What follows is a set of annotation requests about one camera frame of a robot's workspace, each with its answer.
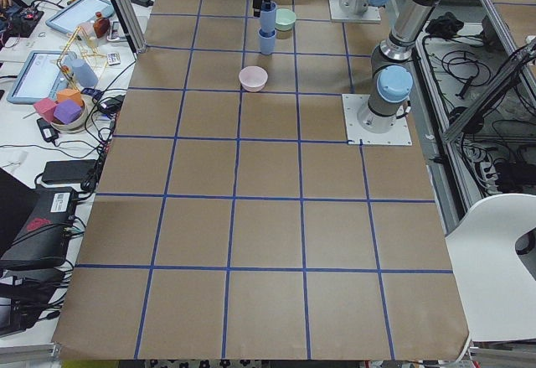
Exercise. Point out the wooden stick toy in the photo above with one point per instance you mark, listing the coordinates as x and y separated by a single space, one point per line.
81 44

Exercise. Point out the mint green bowl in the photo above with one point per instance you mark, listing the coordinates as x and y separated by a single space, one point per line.
285 19

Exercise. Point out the black laptop with sticker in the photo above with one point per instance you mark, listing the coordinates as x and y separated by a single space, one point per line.
34 224

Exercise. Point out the black power adapter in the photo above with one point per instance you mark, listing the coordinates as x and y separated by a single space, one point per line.
67 172

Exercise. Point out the bowl of foam blocks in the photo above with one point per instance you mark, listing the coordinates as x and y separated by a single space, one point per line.
67 113

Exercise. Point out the white chair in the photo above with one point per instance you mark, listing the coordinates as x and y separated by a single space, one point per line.
497 291

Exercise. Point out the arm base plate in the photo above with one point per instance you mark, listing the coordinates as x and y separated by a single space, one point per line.
353 11
365 128

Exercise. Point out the brown glass bottle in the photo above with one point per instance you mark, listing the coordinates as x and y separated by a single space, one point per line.
101 25

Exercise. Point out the pink bowl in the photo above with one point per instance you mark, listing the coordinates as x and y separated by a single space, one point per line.
253 78

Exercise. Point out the aluminium frame post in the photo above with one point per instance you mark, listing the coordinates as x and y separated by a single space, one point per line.
130 25

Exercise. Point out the tablet in blue case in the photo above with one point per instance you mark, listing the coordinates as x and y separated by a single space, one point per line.
79 11

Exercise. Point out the light blue cup on desk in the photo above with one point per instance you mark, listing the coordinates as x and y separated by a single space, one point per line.
84 74

